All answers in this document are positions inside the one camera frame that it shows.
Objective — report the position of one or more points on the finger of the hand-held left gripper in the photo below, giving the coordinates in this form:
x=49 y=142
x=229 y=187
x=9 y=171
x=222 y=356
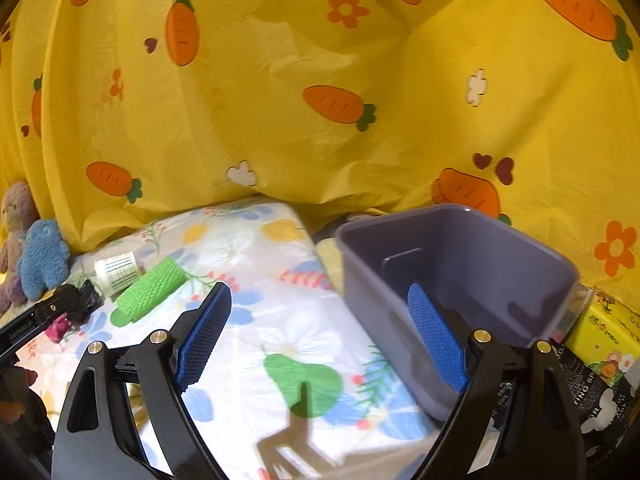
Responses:
x=65 y=300

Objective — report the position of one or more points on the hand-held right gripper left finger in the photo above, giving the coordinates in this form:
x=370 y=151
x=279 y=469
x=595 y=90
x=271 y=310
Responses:
x=205 y=335

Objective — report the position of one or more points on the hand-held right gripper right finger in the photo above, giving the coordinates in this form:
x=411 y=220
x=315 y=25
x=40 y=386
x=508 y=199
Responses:
x=435 y=345

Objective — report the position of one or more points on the black plastic bag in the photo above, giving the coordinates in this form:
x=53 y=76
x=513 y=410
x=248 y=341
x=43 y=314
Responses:
x=90 y=302

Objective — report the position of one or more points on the grey plastic bin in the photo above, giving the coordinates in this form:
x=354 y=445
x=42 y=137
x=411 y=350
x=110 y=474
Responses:
x=450 y=255

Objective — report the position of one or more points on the person's left hand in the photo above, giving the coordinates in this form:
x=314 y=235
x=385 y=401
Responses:
x=20 y=405

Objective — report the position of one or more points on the pink plastic bag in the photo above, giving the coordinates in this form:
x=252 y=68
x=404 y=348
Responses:
x=59 y=331

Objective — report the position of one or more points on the blue plush toy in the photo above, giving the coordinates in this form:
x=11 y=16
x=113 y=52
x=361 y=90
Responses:
x=45 y=260

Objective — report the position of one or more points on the green knitted cloth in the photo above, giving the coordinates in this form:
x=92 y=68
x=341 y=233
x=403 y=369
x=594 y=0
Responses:
x=150 y=290

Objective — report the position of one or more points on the floral bed sheet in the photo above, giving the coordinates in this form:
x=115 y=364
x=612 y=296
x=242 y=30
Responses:
x=280 y=320

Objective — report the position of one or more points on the purple plush bear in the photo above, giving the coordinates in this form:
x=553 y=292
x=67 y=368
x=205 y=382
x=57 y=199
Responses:
x=12 y=240

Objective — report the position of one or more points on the pale yellow cloth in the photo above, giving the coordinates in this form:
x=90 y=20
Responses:
x=327 y=260

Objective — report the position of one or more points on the yellow printed box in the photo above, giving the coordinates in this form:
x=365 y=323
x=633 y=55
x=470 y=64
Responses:
x=607 y=332

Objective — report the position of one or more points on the black printed box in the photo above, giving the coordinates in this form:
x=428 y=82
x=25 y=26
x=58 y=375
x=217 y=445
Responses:
x=607 y=410

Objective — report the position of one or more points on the yellow carrot print curtain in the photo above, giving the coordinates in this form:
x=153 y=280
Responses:
x=320 y=85

